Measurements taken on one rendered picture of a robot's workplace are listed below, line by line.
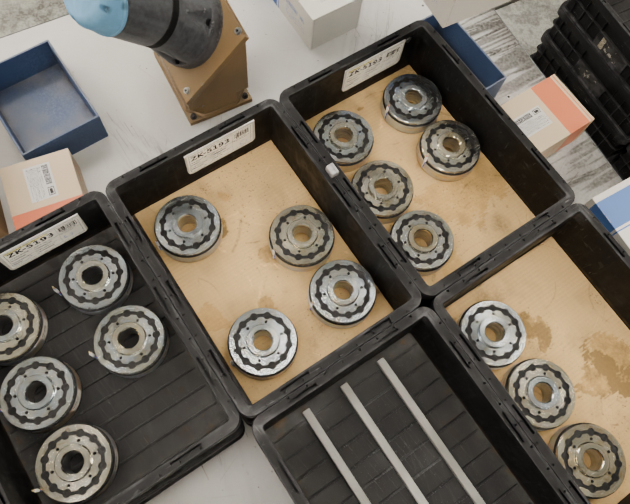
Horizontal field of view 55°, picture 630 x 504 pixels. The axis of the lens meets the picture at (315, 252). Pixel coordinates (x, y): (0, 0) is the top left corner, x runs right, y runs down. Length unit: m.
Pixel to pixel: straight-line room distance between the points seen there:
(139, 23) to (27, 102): 0.37
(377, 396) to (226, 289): 0.28
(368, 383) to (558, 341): 0.31
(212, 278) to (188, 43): 0.41
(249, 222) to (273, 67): 0.42
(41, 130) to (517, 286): 0.91
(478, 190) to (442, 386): 0.34
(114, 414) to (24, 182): 0.44
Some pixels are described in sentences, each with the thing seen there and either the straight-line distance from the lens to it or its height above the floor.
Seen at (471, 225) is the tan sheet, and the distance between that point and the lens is 1.05.
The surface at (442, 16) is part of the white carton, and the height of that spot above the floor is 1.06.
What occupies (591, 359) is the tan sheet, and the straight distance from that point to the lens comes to 1.06.
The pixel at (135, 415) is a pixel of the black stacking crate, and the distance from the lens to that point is 0.95.
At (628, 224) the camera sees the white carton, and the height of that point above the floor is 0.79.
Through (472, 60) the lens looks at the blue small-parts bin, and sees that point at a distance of 1.36.
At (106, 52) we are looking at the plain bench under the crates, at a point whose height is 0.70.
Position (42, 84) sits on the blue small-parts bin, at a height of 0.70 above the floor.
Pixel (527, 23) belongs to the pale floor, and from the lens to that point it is 2.50.
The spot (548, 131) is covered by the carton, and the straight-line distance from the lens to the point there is 1.26.
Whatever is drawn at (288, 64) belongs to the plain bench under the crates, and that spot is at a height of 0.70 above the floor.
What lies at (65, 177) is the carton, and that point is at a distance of 1.15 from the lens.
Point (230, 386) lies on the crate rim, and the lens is 0.83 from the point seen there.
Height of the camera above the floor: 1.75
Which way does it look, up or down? 70 degrees down
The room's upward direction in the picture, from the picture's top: 12 degrees clockwise
